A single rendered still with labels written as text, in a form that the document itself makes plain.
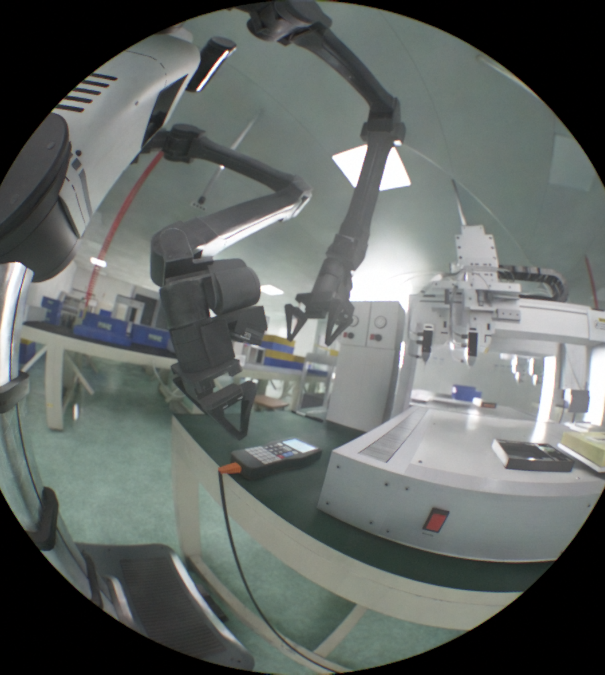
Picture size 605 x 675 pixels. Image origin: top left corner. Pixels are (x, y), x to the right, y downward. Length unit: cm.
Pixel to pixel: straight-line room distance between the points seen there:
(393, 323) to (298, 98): 179
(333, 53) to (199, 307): 52
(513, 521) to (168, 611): 72
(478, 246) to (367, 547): 68
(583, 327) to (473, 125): 167
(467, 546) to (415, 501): 10
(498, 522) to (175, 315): 42
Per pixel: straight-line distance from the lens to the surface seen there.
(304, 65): 190
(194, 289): 25
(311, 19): 47
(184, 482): 69
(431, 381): 767
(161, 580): 80
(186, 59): 44
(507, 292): 60
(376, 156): 58
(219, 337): 26
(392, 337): 74
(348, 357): 80
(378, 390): 75
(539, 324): 74
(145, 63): 38
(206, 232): 31
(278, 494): 35
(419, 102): 197
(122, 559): 85
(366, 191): 54
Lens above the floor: 96
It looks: 6 degrees up
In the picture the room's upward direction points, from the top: 10 degrees clockwise
